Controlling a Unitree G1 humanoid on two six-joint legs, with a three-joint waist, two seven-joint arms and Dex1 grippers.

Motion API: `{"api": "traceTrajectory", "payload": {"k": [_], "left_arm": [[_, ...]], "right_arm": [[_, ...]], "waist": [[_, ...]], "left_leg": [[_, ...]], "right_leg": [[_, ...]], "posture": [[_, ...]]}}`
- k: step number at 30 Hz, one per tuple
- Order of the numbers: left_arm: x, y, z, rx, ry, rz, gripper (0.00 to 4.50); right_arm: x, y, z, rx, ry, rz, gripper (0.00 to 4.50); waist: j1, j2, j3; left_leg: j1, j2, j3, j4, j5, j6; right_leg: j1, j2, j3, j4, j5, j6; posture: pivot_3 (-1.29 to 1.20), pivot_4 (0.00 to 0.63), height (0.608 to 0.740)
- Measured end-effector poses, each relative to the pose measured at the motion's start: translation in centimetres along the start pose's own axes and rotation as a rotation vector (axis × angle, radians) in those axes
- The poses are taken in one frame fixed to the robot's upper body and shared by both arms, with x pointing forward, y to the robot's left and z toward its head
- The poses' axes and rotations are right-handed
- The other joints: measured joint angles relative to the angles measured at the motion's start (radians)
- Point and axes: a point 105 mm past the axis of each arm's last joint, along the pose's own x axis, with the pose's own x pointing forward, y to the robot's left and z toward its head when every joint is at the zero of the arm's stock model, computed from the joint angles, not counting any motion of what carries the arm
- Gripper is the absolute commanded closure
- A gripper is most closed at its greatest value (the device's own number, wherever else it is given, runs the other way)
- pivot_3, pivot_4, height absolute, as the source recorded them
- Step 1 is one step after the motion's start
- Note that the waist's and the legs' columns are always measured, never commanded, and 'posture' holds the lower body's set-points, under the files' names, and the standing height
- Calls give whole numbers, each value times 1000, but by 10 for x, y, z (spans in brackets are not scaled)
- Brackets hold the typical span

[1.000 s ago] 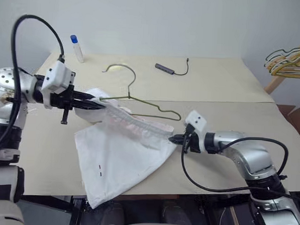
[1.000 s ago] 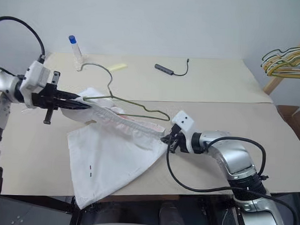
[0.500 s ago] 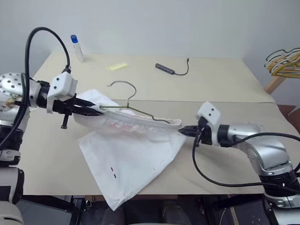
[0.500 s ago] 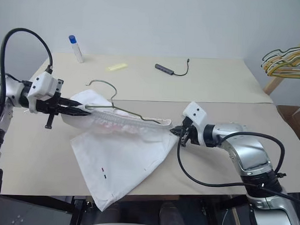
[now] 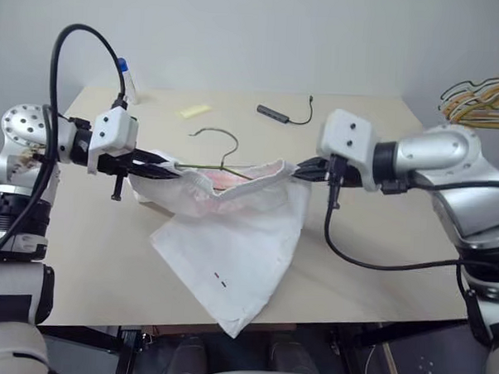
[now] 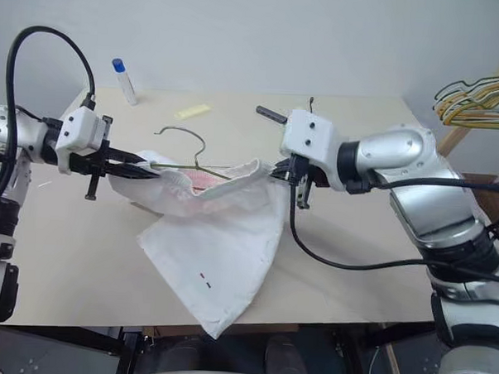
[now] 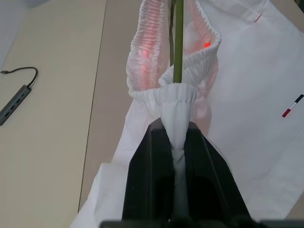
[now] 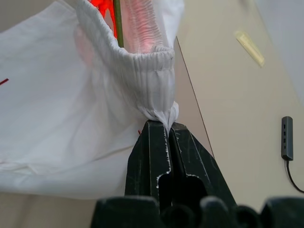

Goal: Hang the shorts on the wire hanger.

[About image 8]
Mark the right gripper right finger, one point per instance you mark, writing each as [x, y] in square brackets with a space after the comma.
[194, 166]

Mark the white shorts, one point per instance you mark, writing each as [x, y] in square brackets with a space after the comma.
[59, 107]

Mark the pale yellow flat block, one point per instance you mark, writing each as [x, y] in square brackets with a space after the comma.
[250, 48]

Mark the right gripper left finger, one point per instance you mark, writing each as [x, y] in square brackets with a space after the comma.
[145, 161]

